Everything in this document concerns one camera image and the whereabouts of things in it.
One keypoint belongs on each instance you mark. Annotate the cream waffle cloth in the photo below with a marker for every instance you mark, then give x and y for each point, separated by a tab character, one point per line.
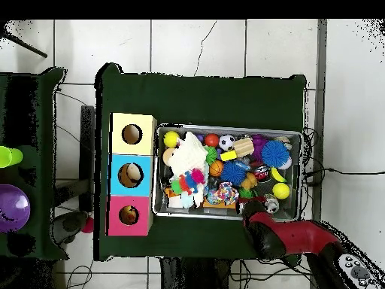
188	156

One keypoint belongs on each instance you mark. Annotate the multicolour spiky caterpillar toy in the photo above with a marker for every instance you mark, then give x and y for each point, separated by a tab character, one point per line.
188	180

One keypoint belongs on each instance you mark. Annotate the yellow soft duck toy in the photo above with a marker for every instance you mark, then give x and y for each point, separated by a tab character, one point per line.
127	210

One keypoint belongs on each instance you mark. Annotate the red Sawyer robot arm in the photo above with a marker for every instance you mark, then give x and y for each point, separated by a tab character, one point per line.
300	236

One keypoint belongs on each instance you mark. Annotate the shallow clear mesh bin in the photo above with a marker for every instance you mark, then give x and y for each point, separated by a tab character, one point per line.
216	128

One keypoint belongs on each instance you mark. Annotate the wooden box with three holes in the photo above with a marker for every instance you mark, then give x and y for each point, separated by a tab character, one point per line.
132	149

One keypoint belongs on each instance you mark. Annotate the small basketball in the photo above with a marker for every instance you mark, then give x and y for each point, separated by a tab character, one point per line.
216	168

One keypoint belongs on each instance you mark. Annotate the yellow plastic ball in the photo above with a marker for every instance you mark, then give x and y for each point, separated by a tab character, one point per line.
171	139
281	191

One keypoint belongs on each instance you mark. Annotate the small soccer ball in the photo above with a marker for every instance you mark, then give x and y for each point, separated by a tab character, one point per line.
227	142

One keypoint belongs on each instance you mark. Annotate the small blue spiky ball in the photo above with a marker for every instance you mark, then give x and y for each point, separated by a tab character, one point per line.
233	173

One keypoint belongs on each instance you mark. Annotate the striped wooden block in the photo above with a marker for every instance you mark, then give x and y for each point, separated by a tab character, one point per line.
243	147

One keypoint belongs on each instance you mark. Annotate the tan bear plush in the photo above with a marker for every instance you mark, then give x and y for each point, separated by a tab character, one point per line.
249	180

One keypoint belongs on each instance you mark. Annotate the dark green table cloth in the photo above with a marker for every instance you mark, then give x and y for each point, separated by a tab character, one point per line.
195	99
48	120

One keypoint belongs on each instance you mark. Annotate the large blue spiky ball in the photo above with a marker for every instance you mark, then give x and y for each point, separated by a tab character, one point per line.
275	154

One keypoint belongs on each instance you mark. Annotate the grey box with red button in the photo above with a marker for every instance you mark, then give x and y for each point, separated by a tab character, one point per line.
70	225

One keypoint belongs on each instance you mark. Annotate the lime green cup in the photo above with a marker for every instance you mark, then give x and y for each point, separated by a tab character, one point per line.
10	156

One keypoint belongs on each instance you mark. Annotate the purple plastic bowl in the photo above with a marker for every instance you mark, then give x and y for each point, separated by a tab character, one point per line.
13	207

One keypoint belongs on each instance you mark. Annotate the black rod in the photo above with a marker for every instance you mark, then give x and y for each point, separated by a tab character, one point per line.
30	48

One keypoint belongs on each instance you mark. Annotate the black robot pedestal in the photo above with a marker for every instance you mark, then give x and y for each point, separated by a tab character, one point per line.
192	274

